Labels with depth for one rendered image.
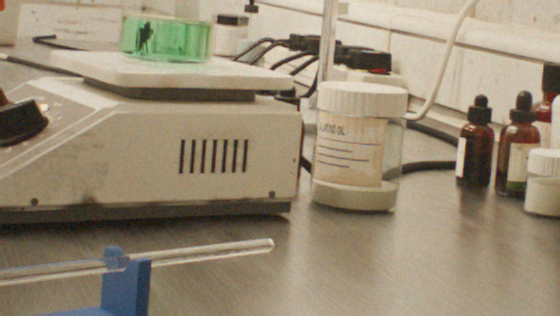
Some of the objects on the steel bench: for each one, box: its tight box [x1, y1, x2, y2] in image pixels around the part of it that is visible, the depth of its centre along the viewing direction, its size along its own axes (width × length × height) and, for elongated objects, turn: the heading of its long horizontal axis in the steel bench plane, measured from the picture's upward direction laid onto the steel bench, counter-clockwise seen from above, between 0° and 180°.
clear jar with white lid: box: [309, 82, 408, 214], centre depth 83 cm, size 6×6×8 cm
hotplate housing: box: [0, 75, 302, 226], centre depth 77 cm, size 22×13×8 cm
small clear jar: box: [523, 148, 560, 220], centre depth 86 cm, size 4×4×4 cm
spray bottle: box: [235, 0, 263, 62], centre depth 191 cm, size 4×4×11 cm
